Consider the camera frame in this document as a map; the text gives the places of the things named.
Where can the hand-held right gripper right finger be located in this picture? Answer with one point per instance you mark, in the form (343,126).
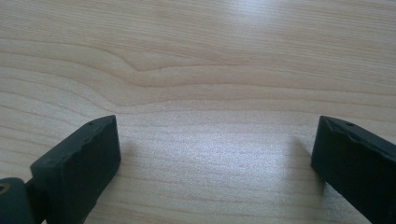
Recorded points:
(355,161)

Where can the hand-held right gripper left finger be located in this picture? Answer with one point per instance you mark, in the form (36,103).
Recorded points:
(77,168)

